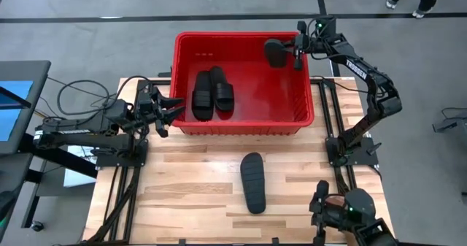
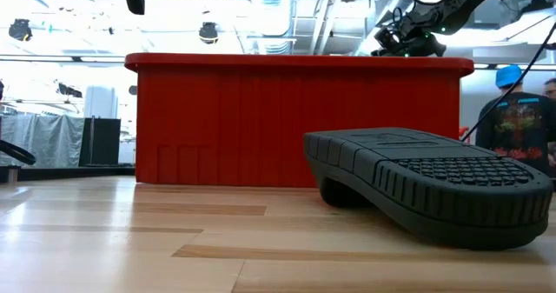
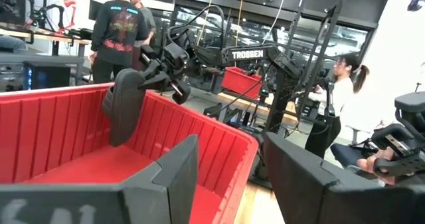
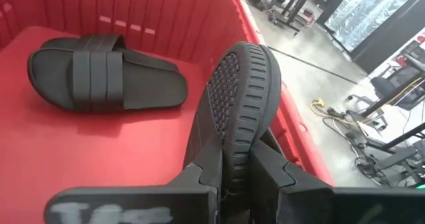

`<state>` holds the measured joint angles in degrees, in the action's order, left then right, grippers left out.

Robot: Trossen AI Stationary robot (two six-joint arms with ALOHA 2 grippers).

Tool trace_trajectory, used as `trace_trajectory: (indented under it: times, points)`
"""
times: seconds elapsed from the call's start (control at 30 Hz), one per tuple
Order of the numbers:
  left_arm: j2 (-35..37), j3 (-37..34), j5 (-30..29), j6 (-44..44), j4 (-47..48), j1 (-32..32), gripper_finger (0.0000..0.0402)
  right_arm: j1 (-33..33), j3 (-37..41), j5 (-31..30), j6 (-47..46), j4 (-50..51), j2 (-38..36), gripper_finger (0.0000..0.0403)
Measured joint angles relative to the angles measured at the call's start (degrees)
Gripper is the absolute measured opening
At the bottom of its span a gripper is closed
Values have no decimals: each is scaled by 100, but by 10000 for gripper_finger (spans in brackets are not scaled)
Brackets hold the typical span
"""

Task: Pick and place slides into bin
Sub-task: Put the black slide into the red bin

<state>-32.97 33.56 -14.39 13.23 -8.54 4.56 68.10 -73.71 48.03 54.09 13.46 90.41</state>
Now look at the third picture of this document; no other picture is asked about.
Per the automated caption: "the black robot arm red gripper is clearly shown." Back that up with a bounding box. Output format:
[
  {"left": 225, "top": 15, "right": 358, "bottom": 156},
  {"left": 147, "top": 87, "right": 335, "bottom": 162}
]
[{"left": 25, "top": 0, "right": 78, "bottom": 33}]

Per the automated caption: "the black computer case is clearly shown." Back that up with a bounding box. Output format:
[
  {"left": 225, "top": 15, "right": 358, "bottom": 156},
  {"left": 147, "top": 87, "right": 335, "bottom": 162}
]
[{"left": 23, "top": 60, "right": 72, "bottom": 90}]

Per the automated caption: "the red plastic bin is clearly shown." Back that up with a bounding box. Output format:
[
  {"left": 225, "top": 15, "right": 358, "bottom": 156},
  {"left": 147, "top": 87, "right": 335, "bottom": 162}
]
[{"left": 0, "top": 82, "right": 260, "bottom": 224}]

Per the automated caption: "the yellow hanging rope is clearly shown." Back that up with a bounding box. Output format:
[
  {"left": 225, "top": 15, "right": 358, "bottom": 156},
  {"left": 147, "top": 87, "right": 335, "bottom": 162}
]
[
  {"left": 197, "top": 0, "right": 217, "bottom": 46},
  {"left": 234, "top": 0, "right": 247, "bottom": 67}
]

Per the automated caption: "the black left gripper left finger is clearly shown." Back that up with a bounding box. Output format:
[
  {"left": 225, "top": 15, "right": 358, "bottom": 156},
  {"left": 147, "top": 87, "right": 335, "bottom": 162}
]
[{"left": 0, "top": 134, "right": 201, "bottom": 224}]

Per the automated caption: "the small red bin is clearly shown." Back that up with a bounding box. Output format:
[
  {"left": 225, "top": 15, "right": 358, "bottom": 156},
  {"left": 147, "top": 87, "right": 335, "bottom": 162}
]
[{"left": 221, "top": 66, "right": 264, "bottom": 100}]

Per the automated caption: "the black metal scaffold frame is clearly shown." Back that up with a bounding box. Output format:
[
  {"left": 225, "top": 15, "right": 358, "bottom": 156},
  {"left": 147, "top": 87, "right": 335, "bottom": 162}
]
[{"left": 292, "top": 0, "right": 345, "bottom": 119}]

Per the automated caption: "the person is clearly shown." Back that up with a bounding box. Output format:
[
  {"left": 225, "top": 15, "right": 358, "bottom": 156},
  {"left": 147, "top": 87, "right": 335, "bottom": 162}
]
[
  {"left": 330, "top": 142, "right": 399, "bottom": 187},
  {"left": 88, "top": 0, "right": 149, "bottom": 85},
  {"left": 129, "top": 0, "right": 157, "bottom": 68},
  {"left": 304, "top": 53, "right": 370, "bottom": 160}
]

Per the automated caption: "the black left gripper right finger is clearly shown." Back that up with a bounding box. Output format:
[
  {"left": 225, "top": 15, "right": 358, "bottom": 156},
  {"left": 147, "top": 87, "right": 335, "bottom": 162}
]
[{"left": 264, "top": 132, "right": 425, "bottom": 224}]

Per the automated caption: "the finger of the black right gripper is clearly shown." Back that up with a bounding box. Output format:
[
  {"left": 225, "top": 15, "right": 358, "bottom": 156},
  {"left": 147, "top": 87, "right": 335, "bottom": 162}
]
[
  {"left": 138, "top": 71, "right": 172, "bottom": 92},
  {"left": 143, "top": 58, "right": 164, "bottom": 77}
]

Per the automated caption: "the wooden background table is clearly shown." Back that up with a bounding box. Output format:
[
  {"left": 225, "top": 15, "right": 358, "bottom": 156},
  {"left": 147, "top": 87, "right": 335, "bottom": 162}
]
[{"left": 217, "top": 92, "right": 299, "bottom": 124}]

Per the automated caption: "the black rubber slide sandal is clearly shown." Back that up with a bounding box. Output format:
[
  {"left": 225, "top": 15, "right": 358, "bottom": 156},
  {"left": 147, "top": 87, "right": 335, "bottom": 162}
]
[{"left": 101, "top": 68, "right": 147, "bottom": 148}]

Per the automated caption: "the black teleoperation handle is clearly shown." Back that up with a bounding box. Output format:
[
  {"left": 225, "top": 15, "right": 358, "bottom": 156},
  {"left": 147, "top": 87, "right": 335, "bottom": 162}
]
[{"left": 371, "top": 90, "right": 425, "bottom": 185}]

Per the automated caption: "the wooden workbench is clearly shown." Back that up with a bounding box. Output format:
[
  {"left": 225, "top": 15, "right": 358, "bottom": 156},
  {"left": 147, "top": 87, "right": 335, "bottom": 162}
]
[{"left": 0, "top": 26, "right": 92, "bottom": 85}]

